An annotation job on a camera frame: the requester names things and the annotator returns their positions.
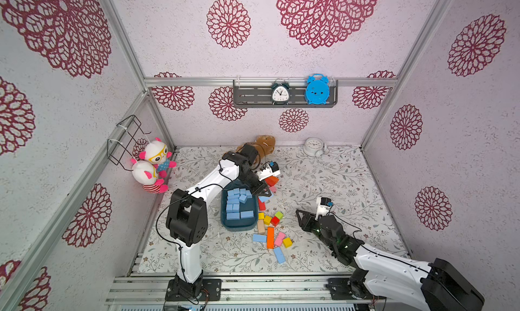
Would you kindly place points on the brown teddy bear plush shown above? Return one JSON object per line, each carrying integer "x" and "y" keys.
{"x": 264, "y": 145}

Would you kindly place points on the blue alarm clock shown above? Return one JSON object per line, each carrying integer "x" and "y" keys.
{"x": 317, "y": 91}

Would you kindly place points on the red rectangular block by orange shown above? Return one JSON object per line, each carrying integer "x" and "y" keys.
{"x": 271, "y": 182}

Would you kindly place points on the light blue narrow block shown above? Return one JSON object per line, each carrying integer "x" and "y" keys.
{"x": 264, "y": 199}

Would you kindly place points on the pink block lower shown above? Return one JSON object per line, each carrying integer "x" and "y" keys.
{"x": 279, "y": 239}

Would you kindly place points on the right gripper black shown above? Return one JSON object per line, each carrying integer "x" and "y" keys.
{"x": 315, "y": 223}

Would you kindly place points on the red cube block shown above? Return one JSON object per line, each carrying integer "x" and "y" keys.
{"x": 275, "y": 221}

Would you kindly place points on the red rectangular block lower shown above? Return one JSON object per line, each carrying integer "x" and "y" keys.
{"x": 262, "y": 206}

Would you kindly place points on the dark green alarm clock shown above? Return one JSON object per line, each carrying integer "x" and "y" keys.
{"x": 280, "y": 93}

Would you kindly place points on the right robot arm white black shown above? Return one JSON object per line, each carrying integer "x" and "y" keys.
{"x": 434, "y": 285}

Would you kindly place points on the black wire wall basket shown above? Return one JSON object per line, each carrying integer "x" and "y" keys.
{"x": 126, "y": 146}

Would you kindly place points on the white plush striped legs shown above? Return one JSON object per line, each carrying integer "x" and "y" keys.
{"x": 146, "y": 174}

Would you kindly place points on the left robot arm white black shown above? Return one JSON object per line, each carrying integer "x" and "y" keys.
{"x": 187, "y": 219}

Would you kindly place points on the light blue rectangular block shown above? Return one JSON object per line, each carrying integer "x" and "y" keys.
{"x": 233, "y": 200}
{"x": 233, "y": 216}
{"x": 247, "y": 214}

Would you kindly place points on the yellow cube far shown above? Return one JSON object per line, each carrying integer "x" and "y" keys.
{"x": 287, "y": 242}

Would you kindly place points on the white owl plush yellow glasses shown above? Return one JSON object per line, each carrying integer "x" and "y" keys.
{"x": 158, "y": 154}

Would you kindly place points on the white alarm clock on table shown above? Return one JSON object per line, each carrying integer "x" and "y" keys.
{"x": 315, "y": 147}

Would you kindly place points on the long natural wooden block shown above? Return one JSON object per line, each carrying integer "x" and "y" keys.
{"x": 261, "y": 227}

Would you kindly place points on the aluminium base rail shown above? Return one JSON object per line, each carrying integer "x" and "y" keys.
{"x": 237, "y": 289}

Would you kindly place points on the long orange block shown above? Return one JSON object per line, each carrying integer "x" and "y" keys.
{"x": 270, "y": 238}

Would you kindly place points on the grey wall shelf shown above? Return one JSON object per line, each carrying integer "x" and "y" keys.
{"x": 258, "y": 95}

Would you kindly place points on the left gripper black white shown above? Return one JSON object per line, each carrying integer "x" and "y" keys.
{"x": 260, "y": 188}

